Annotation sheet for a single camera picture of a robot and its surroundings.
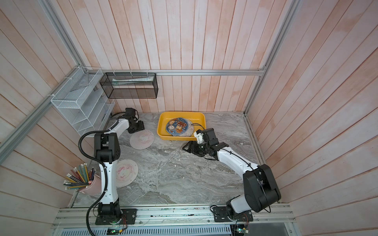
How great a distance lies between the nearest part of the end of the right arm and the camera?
64 cm

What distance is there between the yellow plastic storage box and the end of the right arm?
0.78 feet

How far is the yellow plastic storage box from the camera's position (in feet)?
3.47
